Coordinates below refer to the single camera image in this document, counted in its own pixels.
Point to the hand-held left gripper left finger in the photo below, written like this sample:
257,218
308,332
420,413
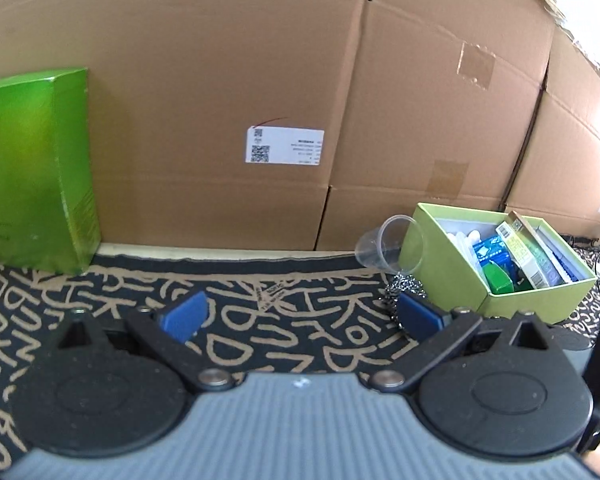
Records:
182,316

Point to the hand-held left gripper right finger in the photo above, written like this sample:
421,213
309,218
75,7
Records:
421,317

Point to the steel wool scrubber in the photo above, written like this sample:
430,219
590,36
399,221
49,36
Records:
405,290

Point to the light green box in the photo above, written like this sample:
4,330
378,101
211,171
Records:
445,270

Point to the small green box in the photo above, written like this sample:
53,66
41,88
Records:
499,280

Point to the white glove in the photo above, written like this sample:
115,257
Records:
462,241

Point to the blue packet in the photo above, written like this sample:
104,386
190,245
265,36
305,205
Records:
492,252

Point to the pale yellow box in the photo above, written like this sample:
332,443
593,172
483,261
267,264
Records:
522,255

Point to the gold box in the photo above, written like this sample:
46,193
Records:
522,221

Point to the clear plastic cup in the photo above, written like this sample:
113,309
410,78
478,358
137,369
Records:
387,245

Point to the black patterned cloth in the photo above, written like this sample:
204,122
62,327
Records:
290,310

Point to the tall green box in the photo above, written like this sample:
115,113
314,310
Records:
30,170

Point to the large cardboard box white label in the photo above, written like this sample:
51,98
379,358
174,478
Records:
205,60

